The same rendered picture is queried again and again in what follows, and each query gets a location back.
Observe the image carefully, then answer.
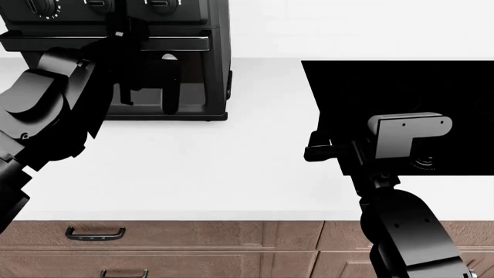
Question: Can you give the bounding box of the wide brown wooden drawer front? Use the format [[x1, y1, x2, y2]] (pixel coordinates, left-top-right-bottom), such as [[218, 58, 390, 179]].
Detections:
[[0, 220, 326, 250], [0, 250, 319, 278]]

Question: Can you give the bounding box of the black glass cooktop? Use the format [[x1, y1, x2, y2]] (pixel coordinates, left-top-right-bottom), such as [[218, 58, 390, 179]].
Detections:
[[300, 59, 494, 177]]

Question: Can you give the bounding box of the black toaster oven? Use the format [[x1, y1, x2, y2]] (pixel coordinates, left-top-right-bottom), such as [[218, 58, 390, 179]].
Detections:
[[0, 0, 235, 123]]

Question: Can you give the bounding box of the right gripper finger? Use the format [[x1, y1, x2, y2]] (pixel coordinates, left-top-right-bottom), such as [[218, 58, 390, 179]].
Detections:
[[303, 130, 333, 162]]

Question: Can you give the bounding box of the small black oven knob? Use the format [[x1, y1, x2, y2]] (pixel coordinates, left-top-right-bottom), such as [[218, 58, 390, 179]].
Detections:
[[83, 0, 116, 9], [147, 0, 183, 8]]

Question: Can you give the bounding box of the large black dial with markings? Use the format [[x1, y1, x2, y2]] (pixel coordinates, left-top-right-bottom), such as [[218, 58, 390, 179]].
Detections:
[[24, 0, 63, 20]]

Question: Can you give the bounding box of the grey right gripper camera bracket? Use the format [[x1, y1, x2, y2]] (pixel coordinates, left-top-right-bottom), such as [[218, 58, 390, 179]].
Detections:
[[366, 111, 454, 160]]

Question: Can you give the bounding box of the narrow brown wooden drawer front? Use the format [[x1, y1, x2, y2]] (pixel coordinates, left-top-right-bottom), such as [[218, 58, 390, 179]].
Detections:
[[310, 250, 494, 278], [315, 220, 494, 250]]

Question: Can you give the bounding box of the toaster oven glass door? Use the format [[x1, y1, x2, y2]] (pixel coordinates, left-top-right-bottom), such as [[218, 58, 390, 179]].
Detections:
[[17, 49, 210, 116]]

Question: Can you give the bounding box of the black metal drawer handle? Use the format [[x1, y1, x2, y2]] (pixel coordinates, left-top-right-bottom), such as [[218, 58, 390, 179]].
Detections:
[[99, 269, 150, 278], [64, 225, 127, 241]]

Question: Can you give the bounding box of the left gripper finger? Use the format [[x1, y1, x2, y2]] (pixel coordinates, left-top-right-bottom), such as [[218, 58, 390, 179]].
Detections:
[[117, 82, 135, 107], [106, 0, 151, 42]]

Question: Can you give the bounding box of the black oven door handle bar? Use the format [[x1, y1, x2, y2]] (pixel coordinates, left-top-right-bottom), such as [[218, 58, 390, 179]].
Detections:
[[0, 29, 213, 53]]

